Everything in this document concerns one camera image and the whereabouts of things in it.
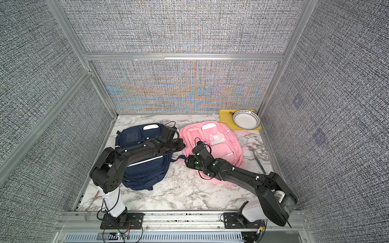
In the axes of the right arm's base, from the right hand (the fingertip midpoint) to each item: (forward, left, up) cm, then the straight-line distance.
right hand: (185, 157), depth 83 cm
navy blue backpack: (-5, +22, -6) cm, 23 cm away
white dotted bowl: (+37, -44, -11) cm, 59 cm away
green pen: (+1, -45, -12) cm, 47 cm away
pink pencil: (-16, +48, -11) cm, 52 cm away
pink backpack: (+17, -22, -7) cm, 28 cm away
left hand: (+11, -2, -3) cm, 11 cm away
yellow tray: (+43, -31, -14) cm, 55 cm away
